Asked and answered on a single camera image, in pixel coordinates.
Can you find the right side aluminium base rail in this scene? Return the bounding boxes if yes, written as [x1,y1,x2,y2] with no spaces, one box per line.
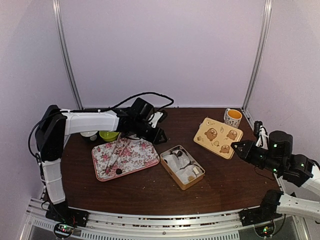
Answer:
[238,120,315,226]

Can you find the front aluminium frame rail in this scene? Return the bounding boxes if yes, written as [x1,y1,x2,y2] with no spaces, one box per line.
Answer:
[18,198,311,240]

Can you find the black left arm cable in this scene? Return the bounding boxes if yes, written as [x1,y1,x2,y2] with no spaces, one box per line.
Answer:
[27,91,175,158]

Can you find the dark rose chocolate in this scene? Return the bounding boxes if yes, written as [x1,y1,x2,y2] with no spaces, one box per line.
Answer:
[175,150,183,157]
[115,168,122,175]

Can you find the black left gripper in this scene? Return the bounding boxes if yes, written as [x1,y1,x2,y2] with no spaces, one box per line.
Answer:
[132,118,168,145]

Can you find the lime green plastic bowl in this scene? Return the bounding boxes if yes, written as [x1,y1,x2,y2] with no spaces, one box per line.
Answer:
[99,131,120,143]

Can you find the right rear aluminium corner post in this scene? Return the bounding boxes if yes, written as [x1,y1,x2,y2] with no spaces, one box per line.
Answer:
[241,0,273,113]

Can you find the left circuit board with leds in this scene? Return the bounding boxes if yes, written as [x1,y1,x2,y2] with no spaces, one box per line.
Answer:
[53,222,75,239]

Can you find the right circuit board with leds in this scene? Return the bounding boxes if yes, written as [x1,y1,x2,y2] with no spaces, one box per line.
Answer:
[254,223,276,238]

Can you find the white floral mug yellow inside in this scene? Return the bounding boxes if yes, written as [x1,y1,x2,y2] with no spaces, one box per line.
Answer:
[223,108,243,128]

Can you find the pink floral serving tray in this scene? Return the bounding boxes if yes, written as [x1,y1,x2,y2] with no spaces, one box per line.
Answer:
[91,138,160,182]

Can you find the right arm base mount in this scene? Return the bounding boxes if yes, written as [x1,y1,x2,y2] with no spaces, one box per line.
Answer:
[238,189,284,227]

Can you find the pink metal tongs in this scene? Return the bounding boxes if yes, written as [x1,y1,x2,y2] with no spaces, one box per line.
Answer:
[104,132,132,174]

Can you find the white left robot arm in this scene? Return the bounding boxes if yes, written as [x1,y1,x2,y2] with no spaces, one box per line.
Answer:
[35,97,167,222]

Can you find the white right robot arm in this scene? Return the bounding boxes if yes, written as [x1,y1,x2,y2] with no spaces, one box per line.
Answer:
[231,130,320,222]

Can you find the tan tin box paper cups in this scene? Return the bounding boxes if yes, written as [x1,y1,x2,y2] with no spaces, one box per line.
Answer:
[159,145,206,191]

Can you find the circuit board with leds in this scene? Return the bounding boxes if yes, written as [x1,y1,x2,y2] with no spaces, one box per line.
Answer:
[53,222,75,239]
[254,223,276,238]

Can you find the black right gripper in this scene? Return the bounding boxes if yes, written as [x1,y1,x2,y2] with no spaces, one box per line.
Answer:
[231,140,282,175]

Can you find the bear print tin lid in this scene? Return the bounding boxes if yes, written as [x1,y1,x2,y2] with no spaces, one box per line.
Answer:
[193,117,244,160]

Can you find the left rear aluminium corner post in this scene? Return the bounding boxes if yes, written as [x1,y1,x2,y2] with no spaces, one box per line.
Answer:
[52,0,83,110]

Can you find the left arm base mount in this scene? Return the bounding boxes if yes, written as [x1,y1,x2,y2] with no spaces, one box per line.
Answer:
[45,200,89,227]

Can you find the white chocolate piece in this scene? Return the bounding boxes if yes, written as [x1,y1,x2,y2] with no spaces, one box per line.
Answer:
[192,167,200,175]

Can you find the white round cup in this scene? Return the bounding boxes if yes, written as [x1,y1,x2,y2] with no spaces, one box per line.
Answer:
[80,131,99,143]

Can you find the aluminium corner post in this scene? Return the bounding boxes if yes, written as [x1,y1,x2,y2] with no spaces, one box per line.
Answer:
[241,0,273,113]
[52,0,83,110]

